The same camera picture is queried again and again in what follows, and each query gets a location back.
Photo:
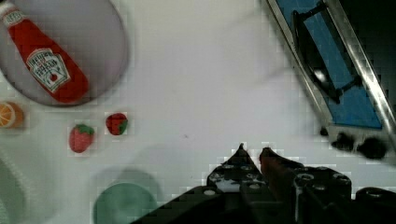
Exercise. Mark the green round bowl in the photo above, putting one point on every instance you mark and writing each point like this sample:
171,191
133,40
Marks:
122,203

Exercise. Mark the dark red strawberry toy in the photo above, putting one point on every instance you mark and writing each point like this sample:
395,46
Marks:
116,123

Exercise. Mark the light red strawberry toy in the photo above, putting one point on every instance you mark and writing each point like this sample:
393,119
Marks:
80,138

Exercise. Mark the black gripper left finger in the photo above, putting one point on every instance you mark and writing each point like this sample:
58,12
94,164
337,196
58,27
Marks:
235,178

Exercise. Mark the red ketchup bottle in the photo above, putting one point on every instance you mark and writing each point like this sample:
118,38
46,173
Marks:
51,67

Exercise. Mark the red-tipped gripper right finger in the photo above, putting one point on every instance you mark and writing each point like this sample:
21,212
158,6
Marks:
306,192

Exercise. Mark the black toaster oven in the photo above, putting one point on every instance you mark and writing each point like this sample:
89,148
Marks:
367,28

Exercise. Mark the orange slice toy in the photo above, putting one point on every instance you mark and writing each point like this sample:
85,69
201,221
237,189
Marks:
11,115

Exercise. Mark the black oven knobs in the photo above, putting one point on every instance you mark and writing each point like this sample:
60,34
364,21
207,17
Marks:
370,144

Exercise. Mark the green perforated strainer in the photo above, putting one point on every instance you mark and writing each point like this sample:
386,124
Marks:
14,195

